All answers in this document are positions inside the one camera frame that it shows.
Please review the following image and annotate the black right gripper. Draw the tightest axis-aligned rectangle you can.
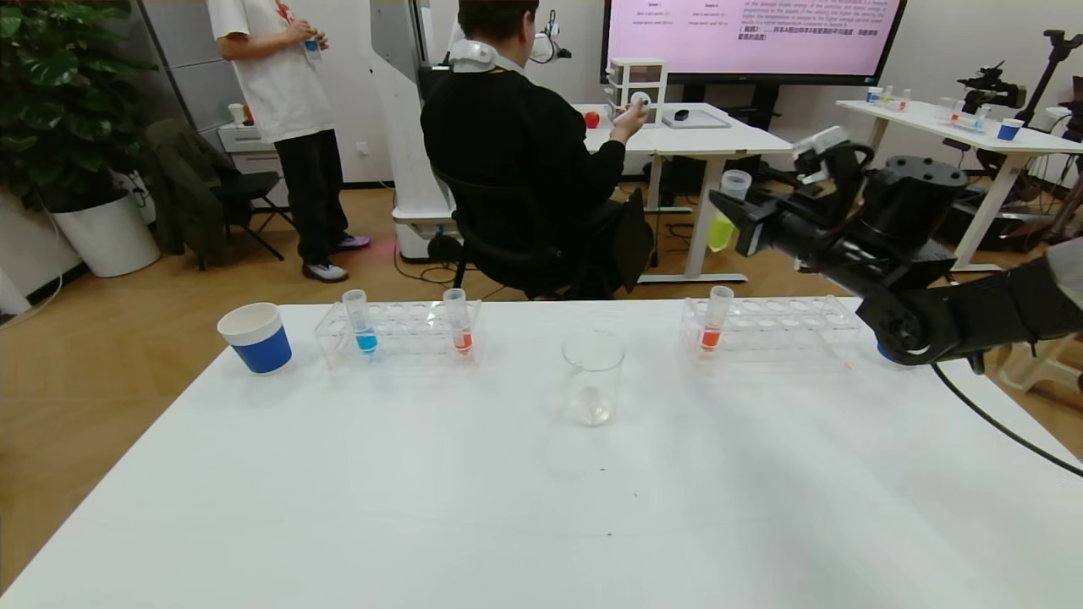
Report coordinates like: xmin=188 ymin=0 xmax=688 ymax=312
xmin=708 ymin=189 xmax=839 ymax=266

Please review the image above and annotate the test tube with yellow liquid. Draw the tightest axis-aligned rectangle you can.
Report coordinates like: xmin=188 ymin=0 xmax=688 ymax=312
xmin=707 ymin=169 xmax=753 ymax=253

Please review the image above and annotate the test tube with blue liquid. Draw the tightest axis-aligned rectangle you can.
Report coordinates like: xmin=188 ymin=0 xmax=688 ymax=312
xmin=341 ymin=289 xmax=380 ymax=355

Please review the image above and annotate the clear acrylic test tube rack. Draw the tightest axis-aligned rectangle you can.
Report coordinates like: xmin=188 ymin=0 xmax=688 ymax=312
xmin=679 ymin=296 xmax=866 ymax=366
xmin=314 ymin=300 xmax=483 ymax=370

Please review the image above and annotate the test tube with orange liquid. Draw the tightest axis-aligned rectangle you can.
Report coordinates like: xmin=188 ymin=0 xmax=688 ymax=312
xmin=699 ymin=285 xmax=735 ymax=352
xmin=443 ymin=288 xmax=475 ymax=355

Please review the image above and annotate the clear glass beaker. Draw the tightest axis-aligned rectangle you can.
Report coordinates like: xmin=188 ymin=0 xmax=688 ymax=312
xmin=561 ymin=330 xmax=626 ymax=427

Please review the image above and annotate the white standing desk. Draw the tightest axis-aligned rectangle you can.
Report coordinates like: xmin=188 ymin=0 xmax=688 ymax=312
xmin=575 ymin=103 xmax=797 ymax=284
xmin=836 ymin=99 xmax=1083 ymax=276

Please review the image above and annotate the grey tablet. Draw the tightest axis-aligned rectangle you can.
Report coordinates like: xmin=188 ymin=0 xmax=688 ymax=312
xmin=661 ymin=110 xmax=730 ymax=130

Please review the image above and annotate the black display stand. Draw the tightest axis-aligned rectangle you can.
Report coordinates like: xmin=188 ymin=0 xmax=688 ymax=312
xmin=656 ymin=83 xmax=809 ymax=208

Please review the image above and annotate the white drawer organizer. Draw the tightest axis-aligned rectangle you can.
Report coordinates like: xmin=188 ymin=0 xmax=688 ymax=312
xmin=607 ymin=58 xmax=668 ymax=128

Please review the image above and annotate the person in black sweater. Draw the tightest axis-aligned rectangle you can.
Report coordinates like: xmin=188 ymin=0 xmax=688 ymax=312
xmin=421 ymin=0 xmax=654 ymax=301

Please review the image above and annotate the black office chair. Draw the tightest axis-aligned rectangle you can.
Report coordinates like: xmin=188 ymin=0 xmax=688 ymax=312
xmin=432 ymin=165 xmax=654 ymax=301

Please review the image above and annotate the white neck massager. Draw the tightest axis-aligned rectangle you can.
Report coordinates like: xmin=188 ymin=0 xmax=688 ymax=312
xmin=448 ymin=39 xmax=500 ymax=73

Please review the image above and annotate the beige plastic stool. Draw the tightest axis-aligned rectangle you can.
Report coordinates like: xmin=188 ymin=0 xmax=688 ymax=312
xmin=998 ymin=334 xmax=1083 ymax=394

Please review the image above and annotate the black tripod stand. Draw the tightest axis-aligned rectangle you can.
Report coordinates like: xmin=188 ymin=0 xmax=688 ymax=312
xmin=1014 ymin=30 xmax=1083 ymax=128

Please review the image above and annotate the white robot column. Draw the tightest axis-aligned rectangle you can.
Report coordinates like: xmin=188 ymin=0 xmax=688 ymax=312
xmin=370 ymin=0 xmax=462 ymax=263

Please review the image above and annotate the person in white t-shirt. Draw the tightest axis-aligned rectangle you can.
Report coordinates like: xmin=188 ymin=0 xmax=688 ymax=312
xmin=207 ymin=0 xmax=371 ymax=283

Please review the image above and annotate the black folding chair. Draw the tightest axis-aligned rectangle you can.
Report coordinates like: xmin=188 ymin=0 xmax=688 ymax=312
xmin=199 ymin=169 xmax=293 ymax=272

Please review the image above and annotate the white drawer cabinet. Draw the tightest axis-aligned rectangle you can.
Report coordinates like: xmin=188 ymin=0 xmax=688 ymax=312
xmin=217 ymin=123 xmax=284 ymax=208

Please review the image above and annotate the dark green jacket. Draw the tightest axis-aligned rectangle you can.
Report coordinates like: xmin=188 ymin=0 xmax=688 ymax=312
xmin=142 ymin=118 xmax=242 ymax=267

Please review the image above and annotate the white plant pot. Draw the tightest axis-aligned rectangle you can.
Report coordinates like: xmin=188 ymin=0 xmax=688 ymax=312
xmin=52 ymin=190 xmax=162 ymax=278

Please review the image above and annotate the green leafy plant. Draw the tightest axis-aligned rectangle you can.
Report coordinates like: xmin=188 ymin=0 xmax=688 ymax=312
xmin=0 ymin=0 xmax=157 ymax=212

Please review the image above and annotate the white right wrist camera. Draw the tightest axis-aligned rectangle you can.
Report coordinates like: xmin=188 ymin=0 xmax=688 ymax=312
xmin=793 ymin=126 xmax=872 ymax=204

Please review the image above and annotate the large wall display screen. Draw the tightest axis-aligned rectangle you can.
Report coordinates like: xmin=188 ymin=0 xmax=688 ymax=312
xmin=602 ymin=0 xmax=908 ymax=85

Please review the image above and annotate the black camera rig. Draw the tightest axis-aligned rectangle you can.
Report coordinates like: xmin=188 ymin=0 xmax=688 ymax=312
xmin=956 ymin=61 xmax=1027 ymax=115

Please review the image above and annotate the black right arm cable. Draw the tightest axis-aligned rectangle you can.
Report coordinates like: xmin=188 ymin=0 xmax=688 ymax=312
xmin=931 ymin=362 xmax=1083 ymax=480

